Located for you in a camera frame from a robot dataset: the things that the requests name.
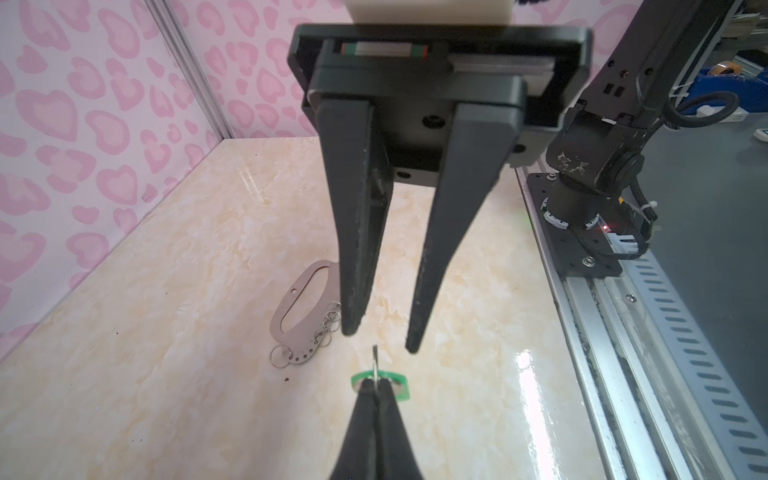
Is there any left corner aluminium post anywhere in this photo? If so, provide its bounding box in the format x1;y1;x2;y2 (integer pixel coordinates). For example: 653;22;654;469
145;0;235;139

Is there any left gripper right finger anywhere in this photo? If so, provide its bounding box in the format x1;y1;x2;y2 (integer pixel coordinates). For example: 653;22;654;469
376;379;423;480

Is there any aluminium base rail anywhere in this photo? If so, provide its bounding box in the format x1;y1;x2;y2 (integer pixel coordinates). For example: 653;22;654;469
517;168;767;479

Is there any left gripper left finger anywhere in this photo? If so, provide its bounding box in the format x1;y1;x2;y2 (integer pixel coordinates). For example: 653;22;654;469
330;383;378;480

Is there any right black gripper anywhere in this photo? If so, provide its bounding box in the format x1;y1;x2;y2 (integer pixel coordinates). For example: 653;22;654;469
288;23;593;354

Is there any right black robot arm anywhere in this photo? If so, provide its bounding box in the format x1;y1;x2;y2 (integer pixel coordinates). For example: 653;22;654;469
287;1;734;353

